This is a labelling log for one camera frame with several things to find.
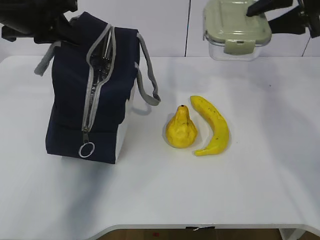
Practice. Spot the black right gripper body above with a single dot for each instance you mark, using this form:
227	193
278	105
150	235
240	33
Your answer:
310	11

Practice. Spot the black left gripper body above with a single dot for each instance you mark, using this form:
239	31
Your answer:
42	20

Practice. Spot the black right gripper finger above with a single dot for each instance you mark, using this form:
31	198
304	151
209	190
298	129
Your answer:
291	22
262	6

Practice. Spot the green lid glass container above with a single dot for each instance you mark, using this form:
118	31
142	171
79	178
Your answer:
231	34

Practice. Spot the navy blue lunch bag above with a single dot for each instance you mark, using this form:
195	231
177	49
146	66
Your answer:
94	83

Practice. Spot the yellow banana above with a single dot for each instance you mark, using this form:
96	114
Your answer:
221	134

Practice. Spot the yellow pear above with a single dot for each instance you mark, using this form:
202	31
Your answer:
181	131

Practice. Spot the black tape on table edge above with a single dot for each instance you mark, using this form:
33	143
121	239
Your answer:
199	228

